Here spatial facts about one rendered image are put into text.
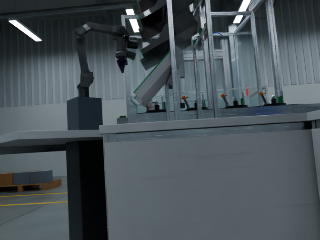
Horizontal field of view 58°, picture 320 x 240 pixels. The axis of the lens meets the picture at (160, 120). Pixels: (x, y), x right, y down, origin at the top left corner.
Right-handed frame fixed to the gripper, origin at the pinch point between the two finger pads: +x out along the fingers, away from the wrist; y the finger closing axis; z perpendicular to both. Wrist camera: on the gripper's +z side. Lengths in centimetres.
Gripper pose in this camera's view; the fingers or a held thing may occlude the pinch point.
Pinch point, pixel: (122, 67)
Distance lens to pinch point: 175.0
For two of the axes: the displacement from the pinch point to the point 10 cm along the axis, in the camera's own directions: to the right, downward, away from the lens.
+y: -0.7, 0.9, 9.9
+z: 10.0, -0.6, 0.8
